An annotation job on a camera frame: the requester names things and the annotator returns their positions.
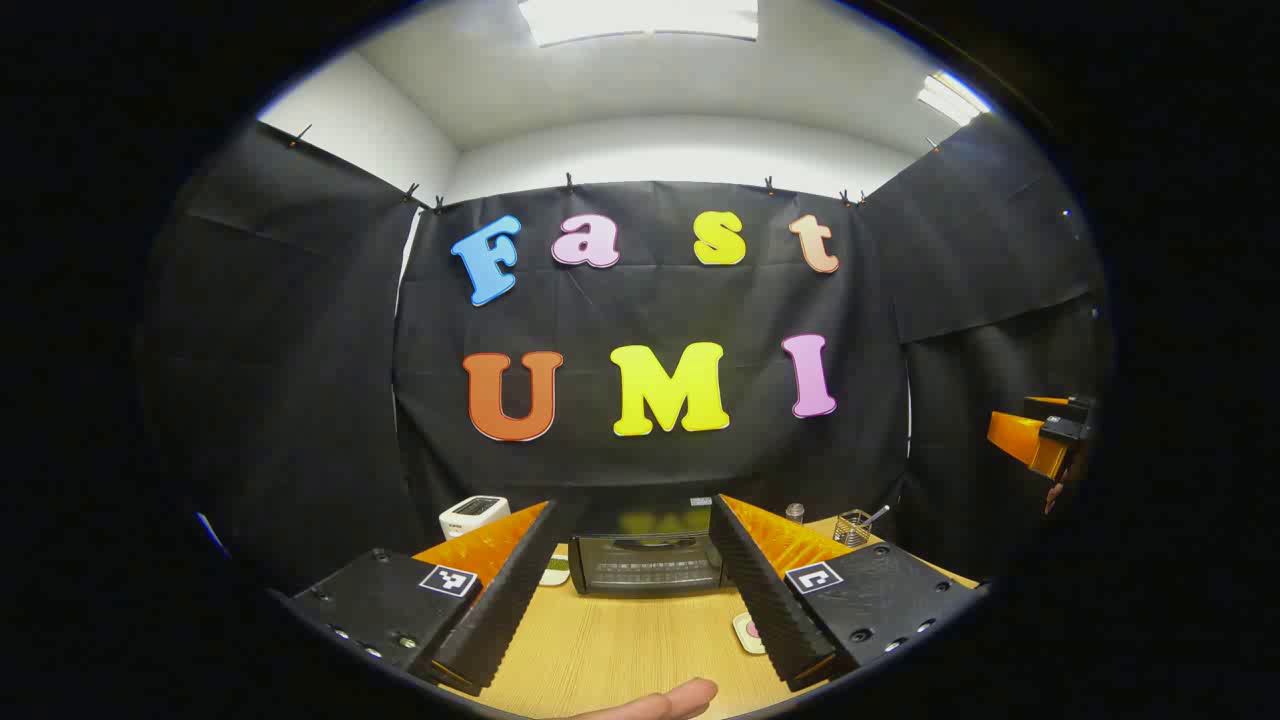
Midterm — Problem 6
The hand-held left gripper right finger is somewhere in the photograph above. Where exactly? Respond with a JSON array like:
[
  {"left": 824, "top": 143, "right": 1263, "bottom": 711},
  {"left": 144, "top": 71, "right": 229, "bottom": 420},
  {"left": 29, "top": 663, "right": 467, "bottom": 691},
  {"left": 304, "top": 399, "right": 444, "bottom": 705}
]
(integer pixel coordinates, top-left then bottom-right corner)
[{"left": 708, "top": 493, "right": 986, "bottom": 693}]

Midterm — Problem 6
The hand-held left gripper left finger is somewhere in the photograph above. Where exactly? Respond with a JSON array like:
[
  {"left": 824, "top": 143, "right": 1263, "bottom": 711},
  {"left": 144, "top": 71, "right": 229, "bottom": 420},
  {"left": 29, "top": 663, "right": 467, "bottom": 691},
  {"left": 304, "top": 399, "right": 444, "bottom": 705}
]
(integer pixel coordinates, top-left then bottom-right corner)
[{"left": 285, "top": 500, "right": 558, "bottom": 698}]

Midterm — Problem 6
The black electric oven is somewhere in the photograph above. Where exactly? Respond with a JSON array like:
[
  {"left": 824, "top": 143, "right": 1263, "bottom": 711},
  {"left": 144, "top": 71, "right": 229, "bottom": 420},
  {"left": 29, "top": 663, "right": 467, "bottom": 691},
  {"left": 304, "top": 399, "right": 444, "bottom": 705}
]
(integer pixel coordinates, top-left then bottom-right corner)
[{"left": 567, "top": 495, "right": 734, "bottom": 599}]

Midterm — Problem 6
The white toaster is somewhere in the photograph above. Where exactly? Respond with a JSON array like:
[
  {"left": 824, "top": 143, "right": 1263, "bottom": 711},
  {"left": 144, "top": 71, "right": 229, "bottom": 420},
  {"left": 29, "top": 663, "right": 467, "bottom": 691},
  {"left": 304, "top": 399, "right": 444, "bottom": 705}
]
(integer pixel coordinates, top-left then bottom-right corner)
[{"left": 438, "top": 495, "right": 512, "bottom": 541}]

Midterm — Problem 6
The small ceiling light panel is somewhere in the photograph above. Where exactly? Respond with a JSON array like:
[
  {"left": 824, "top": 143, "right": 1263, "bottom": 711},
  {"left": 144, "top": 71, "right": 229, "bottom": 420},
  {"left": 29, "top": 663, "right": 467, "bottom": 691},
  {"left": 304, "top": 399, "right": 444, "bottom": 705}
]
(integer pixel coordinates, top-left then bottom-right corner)
[{"left": 917, "top": 70, "right": 991, "bottom": 126}]

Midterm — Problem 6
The large ceiling light panel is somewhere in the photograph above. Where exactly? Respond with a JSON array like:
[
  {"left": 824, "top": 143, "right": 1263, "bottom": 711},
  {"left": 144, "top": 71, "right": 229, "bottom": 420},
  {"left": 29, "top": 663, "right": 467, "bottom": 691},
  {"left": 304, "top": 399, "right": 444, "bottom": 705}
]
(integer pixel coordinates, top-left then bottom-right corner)
[{"left": 517, "top": 0, "right": 761, "bottom": 48}]

